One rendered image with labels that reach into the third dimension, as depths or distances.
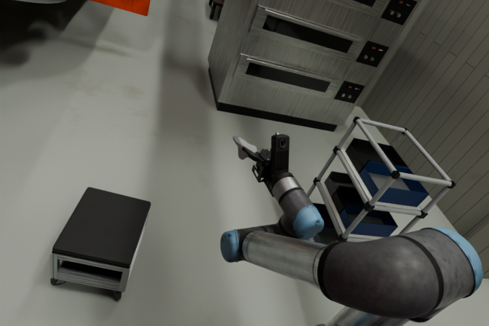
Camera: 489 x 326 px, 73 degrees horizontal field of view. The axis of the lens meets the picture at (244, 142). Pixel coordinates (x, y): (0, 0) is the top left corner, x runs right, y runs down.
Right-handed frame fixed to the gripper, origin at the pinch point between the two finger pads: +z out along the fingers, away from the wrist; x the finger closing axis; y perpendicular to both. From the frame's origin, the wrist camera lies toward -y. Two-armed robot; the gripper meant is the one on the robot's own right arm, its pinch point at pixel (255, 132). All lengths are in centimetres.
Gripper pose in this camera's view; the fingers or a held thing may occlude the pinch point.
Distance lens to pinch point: 100.9
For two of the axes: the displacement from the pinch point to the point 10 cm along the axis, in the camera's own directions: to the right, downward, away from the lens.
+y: -2.1, 7.6, 6.2
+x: 9.0, -1.0, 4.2
